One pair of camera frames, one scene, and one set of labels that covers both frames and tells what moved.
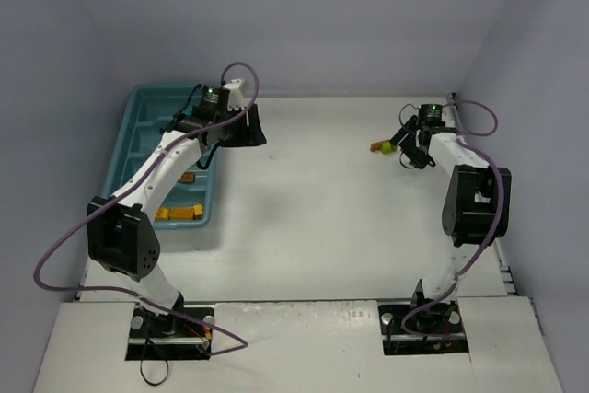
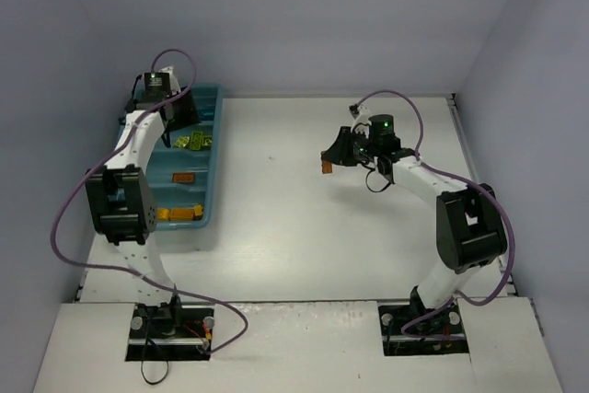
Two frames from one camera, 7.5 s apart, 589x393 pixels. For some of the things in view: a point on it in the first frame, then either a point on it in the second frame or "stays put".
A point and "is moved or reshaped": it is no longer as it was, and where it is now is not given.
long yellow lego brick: (181, 213) stays put
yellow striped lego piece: (162, 213) stays put
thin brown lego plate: (375, 146) is moved or reshaped
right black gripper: (409, 143) -> (345, 146)
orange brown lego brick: (187, 178) stays put
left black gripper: (246, 127) -> (185, 109)
